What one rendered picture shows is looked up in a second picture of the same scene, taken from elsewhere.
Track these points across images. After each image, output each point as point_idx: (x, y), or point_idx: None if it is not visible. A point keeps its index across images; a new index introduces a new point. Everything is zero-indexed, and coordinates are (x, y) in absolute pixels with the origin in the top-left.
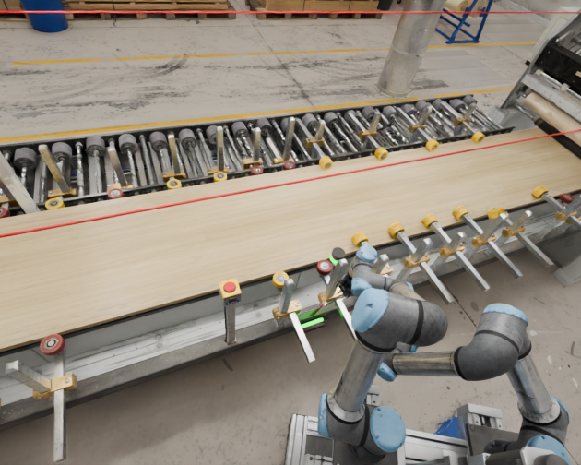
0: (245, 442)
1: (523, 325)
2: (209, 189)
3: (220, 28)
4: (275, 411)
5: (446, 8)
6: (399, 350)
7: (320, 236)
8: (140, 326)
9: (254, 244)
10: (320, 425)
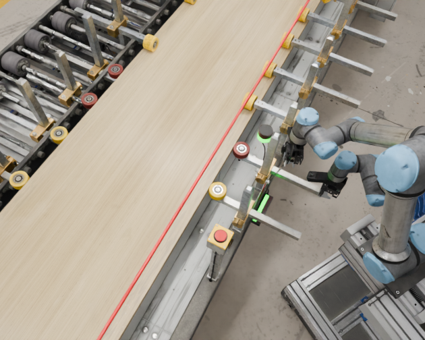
0: (262, 338)
1: None
2: (63, 156)
3: None
4: (263, 297)
5: None
6: (375, 175)
7: (212, 123)
8: (126, 335)
9: (164, 176)
10: (386, 277)
